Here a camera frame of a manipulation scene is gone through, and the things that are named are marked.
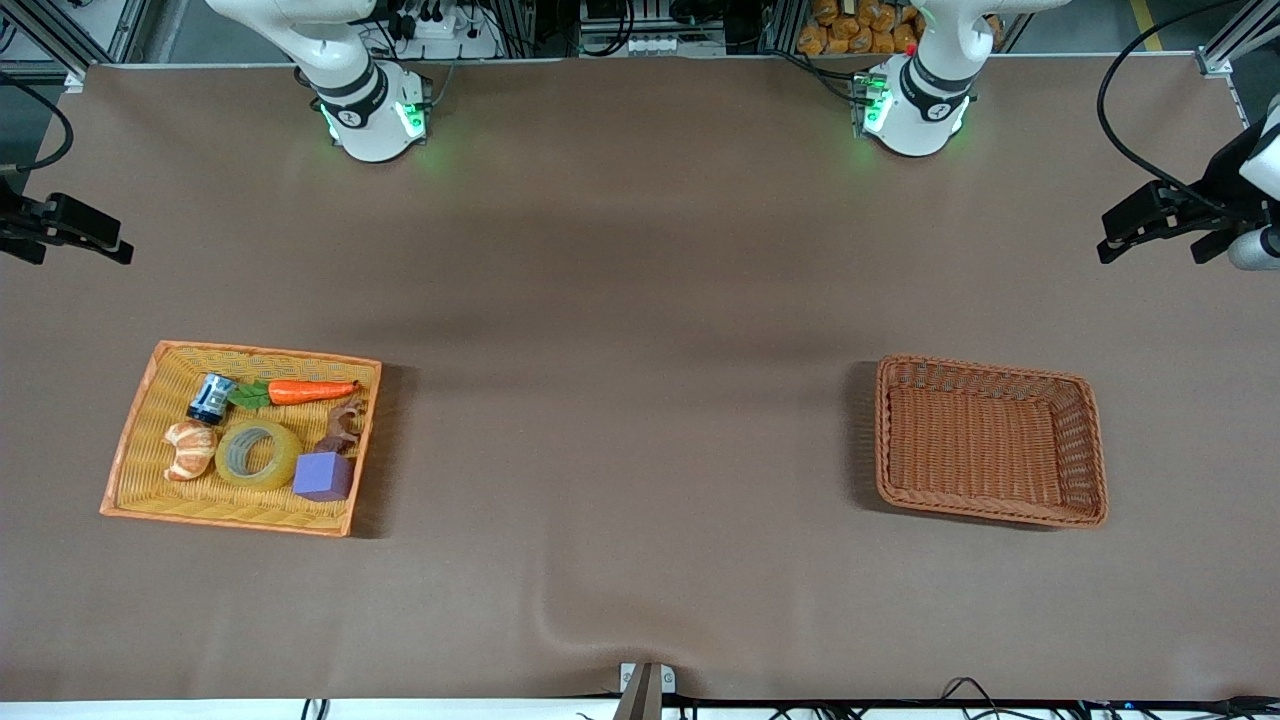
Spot white power strip with plugs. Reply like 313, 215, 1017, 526
385, 0, 503, 61

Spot brown wicker basket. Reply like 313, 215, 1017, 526
875, 354, 1109, 529

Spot brown table cloth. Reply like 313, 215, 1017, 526
0, 55, 1280, 701

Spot metal table edge bracket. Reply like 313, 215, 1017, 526
618, 662, 676, 720

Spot yellow wicker basket orange rim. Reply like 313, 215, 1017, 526
100, 340, 383, 538

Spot pile of orange bread toys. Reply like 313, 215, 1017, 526
797, 0, 921, 56

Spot small blue can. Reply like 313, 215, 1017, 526
186, 372, 239, 426

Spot orange toy carrot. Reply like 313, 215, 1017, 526
228, 378, 359, 409

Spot brown animal figure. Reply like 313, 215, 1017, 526
314, 400, 365, 456

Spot purple cube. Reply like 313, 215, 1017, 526
292, 451, 355, 503

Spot black cable bundle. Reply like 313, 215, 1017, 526
680, 678, 1280, 720

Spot aluminium frame post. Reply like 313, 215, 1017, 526
1195, 0, 1280, 77
0, 0, 151, 93

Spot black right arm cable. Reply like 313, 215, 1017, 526
0, 75, 76, 173

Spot toy croissant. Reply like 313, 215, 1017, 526
163, 420, 219, 483

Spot yellow tape roll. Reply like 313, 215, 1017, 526
214, 420, 303, 491

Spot white empty power strip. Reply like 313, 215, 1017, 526
580, 35, 726, 58

